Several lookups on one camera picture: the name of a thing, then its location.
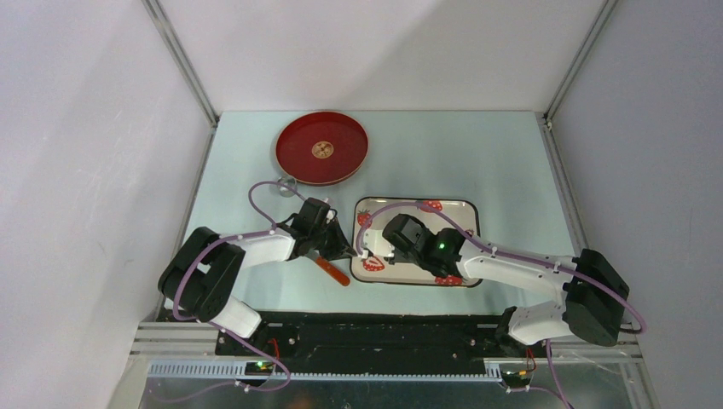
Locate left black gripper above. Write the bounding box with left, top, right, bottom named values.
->
left=309, top=216, right=355, bottom=261

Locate strawberry print tray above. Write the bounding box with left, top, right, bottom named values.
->
left=350, top=197, right=482, bottom=287

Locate small clear glass cup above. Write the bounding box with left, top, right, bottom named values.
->
left=276, top=176, right=298, bottom=198

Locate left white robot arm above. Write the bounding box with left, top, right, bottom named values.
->
left=158, top=198, right=356, bottom=355

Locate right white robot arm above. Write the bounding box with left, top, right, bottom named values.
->
left=380, top=214, right=629, bottom=356

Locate round red plate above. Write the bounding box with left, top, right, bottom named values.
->
left=275, top=111, right=369, bottom=186

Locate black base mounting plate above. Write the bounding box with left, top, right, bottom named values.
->
left=248, top=311, right=545, bottom=374

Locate orange handled spatula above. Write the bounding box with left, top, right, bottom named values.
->
left=306, top=252, right=350, bottom=286

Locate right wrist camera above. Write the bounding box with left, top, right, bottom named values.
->
left=360, top=229, right=395, bottom=259

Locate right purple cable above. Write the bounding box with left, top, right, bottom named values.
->
left=354, top=201, right=649, bottom=409

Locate purple cable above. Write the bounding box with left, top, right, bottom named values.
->
left=170, top=179, right=317, bottom=324
left=354, top=201, right=649, bottom=409

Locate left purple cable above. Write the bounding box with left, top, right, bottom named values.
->
left=170, top=179, right=317, bottom=324

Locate grey slotted cable duct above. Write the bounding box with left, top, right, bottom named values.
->
left=147, top=360, right=502, bottom=383

